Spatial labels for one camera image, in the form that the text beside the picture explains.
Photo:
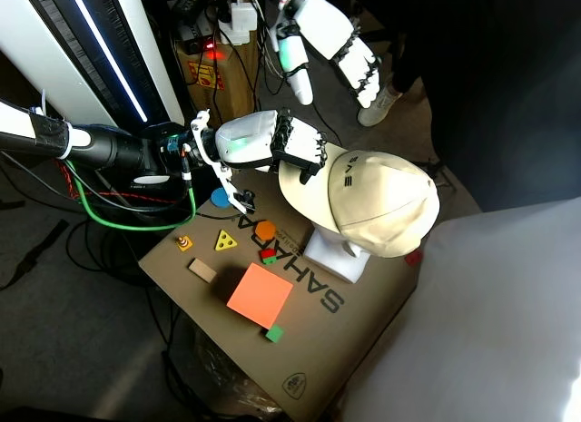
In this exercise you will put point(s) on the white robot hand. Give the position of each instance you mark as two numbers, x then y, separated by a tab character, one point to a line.
327	27
249	140

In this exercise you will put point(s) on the beige baseball cap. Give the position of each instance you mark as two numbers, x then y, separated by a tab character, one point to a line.
377	199

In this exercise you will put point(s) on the white mannequin head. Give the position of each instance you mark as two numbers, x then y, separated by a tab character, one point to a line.
336	258

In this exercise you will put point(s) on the cardboard box with red labels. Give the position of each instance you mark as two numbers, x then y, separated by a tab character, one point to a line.
227	86

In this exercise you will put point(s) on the blue round disc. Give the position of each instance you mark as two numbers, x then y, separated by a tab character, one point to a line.
219	199

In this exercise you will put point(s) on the white power adapter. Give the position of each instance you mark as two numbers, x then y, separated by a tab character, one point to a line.
244	16

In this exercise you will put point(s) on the orange hexagon block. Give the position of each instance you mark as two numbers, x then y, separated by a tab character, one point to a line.
265	230

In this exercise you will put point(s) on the person's shoe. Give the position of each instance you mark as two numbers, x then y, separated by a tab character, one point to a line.
377	106

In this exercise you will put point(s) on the yellow triangle block with holes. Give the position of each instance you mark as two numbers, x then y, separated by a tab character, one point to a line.
225	244

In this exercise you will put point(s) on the red and green toy block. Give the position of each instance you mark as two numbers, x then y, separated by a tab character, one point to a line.
268	257

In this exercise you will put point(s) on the striped cone on yellow base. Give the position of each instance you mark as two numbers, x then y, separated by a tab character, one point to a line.
184	243

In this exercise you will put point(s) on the plain wooden block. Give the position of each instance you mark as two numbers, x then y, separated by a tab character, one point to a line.
202	270

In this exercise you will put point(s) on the orange box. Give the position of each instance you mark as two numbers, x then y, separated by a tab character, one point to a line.
259	295

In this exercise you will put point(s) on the black tripod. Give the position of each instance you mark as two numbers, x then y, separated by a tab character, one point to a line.
433	168

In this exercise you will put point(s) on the green cube block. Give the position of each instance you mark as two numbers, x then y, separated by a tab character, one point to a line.
274	334

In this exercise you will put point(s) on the small red flat piece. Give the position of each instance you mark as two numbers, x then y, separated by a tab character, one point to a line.
413	258

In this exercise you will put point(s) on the brown cardboard box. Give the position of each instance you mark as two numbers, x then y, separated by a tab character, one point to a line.
354	340

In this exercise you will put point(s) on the white tower with light strip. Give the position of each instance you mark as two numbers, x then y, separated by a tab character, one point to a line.
45	41

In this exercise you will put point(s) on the clear plastic bag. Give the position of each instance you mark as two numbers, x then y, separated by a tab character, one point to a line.
227	376

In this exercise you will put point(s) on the white backdrop cloth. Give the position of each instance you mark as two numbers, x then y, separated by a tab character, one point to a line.
476	326

